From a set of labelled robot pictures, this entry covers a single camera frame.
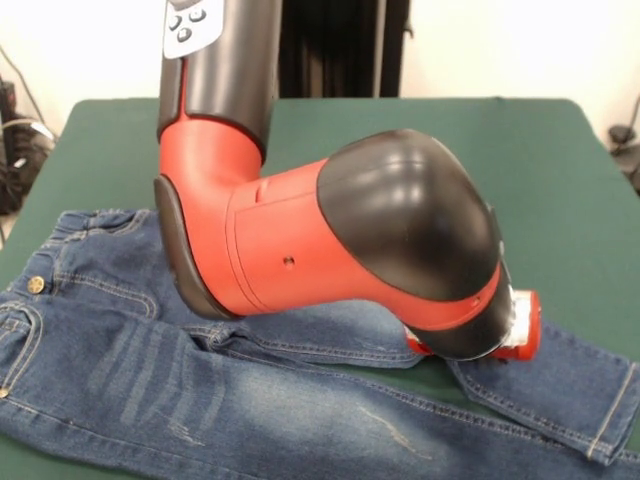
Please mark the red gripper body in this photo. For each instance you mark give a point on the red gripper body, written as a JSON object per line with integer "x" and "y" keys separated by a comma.
{"x": 531, "y": 325}

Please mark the blue denim jeans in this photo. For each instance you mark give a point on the blue denim jeans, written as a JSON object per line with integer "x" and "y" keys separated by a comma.
{"x": 150, "y": 390}

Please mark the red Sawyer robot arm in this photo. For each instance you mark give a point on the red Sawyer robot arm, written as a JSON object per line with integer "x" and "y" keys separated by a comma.
{"x": 325, "y": 240}

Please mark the dark green table cloth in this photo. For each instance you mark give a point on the dark green table cloth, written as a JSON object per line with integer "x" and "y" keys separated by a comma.
{"x": 525, "y": 175}

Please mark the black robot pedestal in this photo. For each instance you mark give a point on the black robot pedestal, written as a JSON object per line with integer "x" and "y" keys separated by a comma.
{"x": 340, "y": 50}

